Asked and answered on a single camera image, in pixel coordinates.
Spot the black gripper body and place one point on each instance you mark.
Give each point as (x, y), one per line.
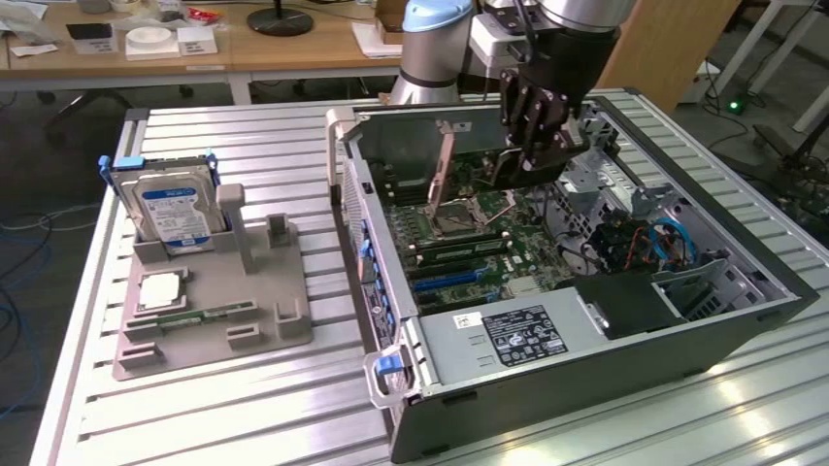
(570, 63)

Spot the graphics card with metal bracket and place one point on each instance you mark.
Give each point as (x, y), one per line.
(443, 160)

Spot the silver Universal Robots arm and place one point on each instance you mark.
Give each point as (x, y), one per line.
(427, 58)

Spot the metal disk bay cage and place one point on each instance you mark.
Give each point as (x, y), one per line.
(589, 189)

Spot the wooden cabinet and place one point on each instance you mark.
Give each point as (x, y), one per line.
(661, 58)

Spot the metal socket cover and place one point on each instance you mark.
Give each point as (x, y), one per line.
(498, 201)

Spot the green motherboard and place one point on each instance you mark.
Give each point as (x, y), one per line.
(518, 242)

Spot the CPU socket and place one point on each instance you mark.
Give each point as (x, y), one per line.
(457, 223)

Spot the device with green light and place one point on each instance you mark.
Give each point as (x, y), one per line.
(733, 105)

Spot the black RAM stick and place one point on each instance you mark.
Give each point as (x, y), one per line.
(463, 250)

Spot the brown cardboard box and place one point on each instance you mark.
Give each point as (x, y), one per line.
(391, 14)

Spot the white paper stack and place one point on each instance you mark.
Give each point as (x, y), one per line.
(379, 43)

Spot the black floor stand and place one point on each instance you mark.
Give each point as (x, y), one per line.
(770, 141)

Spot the blue expansion slot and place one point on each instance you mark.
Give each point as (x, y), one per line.
(447, 280)

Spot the grey sheet metal disk bay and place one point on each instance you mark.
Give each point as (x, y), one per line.
(706, 291)

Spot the wooden desk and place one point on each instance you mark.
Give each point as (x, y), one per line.
(64, 68)
(311, 53)

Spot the black round lamp base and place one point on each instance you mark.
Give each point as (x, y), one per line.
(279, 22)

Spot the grey power supply unit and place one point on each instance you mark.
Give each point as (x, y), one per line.
(453, 349)

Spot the open black PC case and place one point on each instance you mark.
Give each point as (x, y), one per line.
(582, 388)

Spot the blue case latch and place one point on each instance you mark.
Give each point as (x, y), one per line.
(386, 365)

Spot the small white labelled box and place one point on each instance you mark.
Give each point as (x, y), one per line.
(196, 41)

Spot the red packet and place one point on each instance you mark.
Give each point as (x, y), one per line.
(204, 17)

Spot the white box with round dish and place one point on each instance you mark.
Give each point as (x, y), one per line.
(150, 43)

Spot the green RAM stick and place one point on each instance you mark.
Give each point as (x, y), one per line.
(194, 318)

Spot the silver CPU chip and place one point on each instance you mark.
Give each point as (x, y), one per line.
(160, 290)

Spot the grey parts rack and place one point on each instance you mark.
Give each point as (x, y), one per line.
(214, 349)

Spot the white box with black lid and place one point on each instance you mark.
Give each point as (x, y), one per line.
(92, 39)

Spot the black office chair base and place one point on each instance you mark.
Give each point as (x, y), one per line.
(78, 103)

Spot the grey cup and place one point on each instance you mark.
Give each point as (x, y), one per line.
(95, 6)

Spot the white paper slip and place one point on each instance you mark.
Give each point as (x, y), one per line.
(34, 49)

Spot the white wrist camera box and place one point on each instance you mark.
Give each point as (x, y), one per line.
(493, 43)

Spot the white table frame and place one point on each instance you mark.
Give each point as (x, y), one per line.
(781, 51)

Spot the hard disk with blue bracket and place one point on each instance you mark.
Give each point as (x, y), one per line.
(171, 213)

